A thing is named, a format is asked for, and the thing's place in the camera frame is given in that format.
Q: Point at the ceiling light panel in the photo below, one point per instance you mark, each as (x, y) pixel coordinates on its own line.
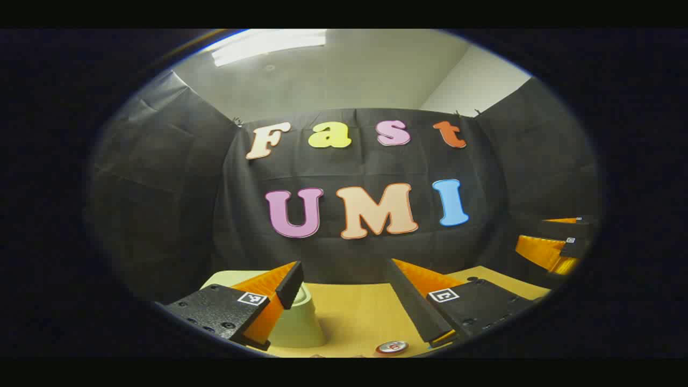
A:
(269, 45)

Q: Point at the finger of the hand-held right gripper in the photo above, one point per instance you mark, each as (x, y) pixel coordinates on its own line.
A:
(540, 250)
(583, 221)

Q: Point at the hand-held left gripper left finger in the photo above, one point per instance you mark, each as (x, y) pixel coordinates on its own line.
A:
(290, 285)

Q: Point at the red pop can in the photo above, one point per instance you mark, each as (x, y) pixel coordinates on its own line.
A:
(392, 347)

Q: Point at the black backdrop cloth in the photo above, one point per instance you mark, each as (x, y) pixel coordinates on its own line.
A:
(161, 204)

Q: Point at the wooden desktop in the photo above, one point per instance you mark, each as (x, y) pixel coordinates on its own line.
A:
(355, 317)

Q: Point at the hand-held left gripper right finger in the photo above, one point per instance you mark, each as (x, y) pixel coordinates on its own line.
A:
(414, 306)

